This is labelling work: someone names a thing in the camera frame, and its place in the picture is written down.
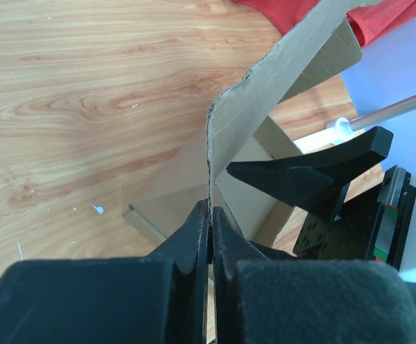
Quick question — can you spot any brown cardboard box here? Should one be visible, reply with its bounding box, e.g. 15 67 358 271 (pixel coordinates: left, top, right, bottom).
123 1 362 246

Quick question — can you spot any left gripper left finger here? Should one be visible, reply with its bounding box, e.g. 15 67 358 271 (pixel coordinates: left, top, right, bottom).
0 201 209 343

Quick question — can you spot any white clothes rack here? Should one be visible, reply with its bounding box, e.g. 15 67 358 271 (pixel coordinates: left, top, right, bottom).
293 95 416 153

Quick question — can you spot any red cloth shirt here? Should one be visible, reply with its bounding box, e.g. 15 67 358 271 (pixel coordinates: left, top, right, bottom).
236 0 416 47

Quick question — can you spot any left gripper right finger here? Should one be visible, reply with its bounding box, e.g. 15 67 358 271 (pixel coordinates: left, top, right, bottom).
212 207 416 343

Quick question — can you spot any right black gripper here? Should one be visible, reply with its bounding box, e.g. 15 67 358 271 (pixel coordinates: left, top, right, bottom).
227 127 416 269

